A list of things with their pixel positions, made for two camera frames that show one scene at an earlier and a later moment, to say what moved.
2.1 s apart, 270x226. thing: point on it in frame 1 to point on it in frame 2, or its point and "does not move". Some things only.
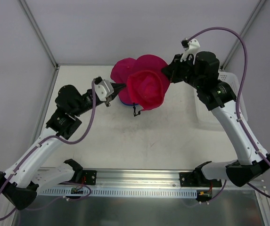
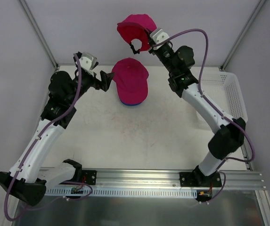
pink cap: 119,75 does not move
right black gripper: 175,70 to 152,44
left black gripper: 114,89 to 97,82
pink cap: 147,84 to 137,26
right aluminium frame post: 250,20 does not move
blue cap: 128,104 does not move
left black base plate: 89,177 does not move
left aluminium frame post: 44,41 does not move
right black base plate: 198,180 does not move
